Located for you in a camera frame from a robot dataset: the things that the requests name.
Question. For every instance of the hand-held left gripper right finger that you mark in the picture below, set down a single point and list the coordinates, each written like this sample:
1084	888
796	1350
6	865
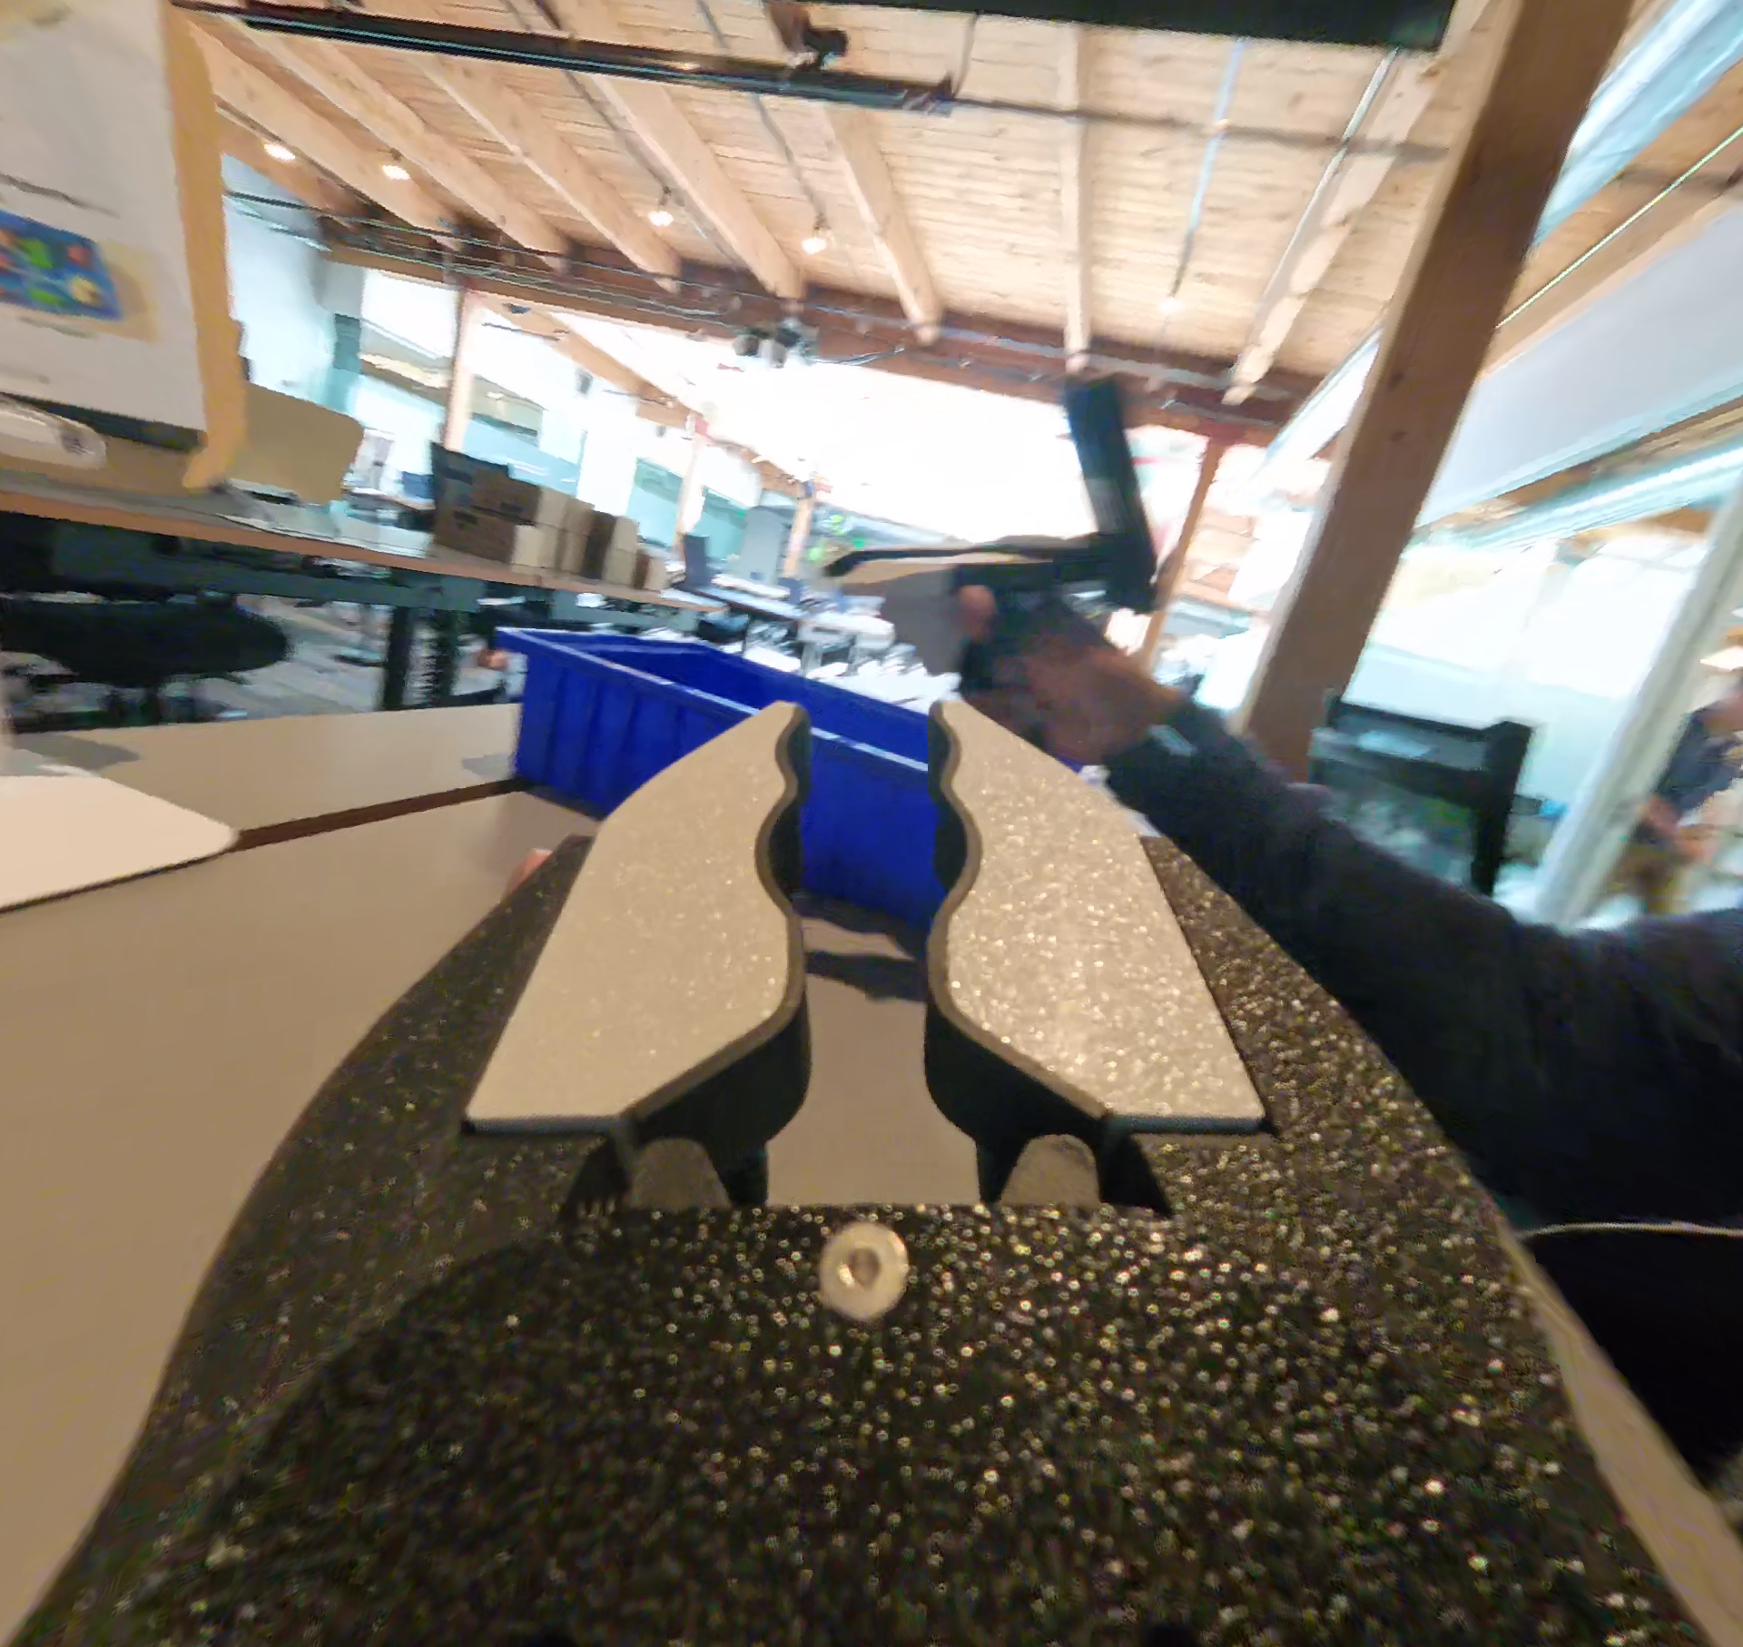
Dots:
1075	966

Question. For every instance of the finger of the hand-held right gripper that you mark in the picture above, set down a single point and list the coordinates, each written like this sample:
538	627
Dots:
939	554

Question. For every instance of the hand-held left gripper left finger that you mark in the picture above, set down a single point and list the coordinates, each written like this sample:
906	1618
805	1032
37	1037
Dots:
654	952

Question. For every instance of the blue plastic bin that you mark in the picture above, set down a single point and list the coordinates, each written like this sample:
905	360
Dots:
640	721

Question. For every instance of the person's right forearm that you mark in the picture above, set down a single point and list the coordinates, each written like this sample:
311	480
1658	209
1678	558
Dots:
1429	939

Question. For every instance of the person's right hand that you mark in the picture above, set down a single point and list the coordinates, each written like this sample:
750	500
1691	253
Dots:
1090	694

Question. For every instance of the wooden pillar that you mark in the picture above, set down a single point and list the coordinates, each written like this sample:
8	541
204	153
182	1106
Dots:
1444	313
1182	543

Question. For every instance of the black cabinet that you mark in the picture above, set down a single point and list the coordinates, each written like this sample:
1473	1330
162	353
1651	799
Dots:
1429	776

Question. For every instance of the stack of cardboard boxes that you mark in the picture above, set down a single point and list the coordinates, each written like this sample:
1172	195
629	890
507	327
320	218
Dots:
531	516

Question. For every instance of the wooden desk with black legs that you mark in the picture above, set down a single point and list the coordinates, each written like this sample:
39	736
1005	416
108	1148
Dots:
273	543

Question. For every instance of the black office chair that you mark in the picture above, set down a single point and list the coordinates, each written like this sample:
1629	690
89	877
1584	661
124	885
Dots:
137	647

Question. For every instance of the beige board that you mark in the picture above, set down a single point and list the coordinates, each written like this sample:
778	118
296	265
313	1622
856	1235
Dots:
293	442

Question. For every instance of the instruction sheet on clipboard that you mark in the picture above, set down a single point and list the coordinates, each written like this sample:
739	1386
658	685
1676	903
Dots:
82	107

